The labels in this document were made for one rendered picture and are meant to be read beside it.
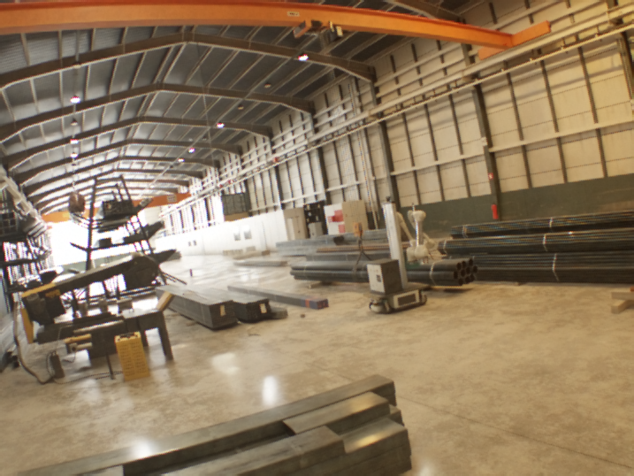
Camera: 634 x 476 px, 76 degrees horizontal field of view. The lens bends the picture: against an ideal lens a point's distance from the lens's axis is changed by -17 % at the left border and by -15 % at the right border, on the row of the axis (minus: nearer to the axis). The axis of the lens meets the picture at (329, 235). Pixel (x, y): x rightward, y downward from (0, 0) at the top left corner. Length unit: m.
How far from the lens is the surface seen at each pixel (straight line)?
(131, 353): 6.70
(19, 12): 10.08
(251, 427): 3.12
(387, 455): 2.95
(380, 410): 3.14
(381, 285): 7.75
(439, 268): 8.63
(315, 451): 2.70
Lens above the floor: 1.73
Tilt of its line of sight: 2 degrees down
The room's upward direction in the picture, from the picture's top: 10 degrees counter-clockwise
